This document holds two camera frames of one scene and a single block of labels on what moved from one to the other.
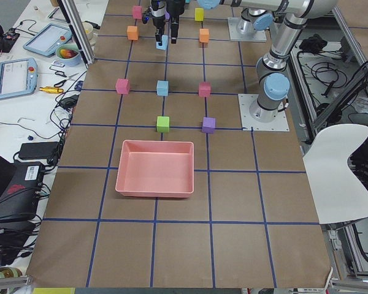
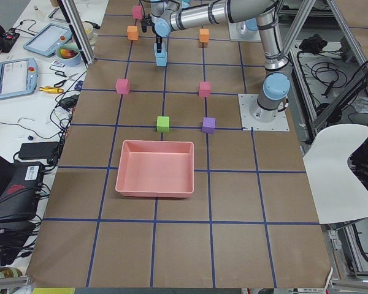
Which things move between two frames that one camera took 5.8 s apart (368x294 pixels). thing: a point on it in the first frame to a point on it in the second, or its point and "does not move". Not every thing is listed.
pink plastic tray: (153, 168) does not move
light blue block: (162, 87) to (162, 54)
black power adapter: (38, 150) does not move
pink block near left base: (204, 89) does not move
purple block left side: (209, 124) does not move
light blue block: (164, 43) to (161, 62)
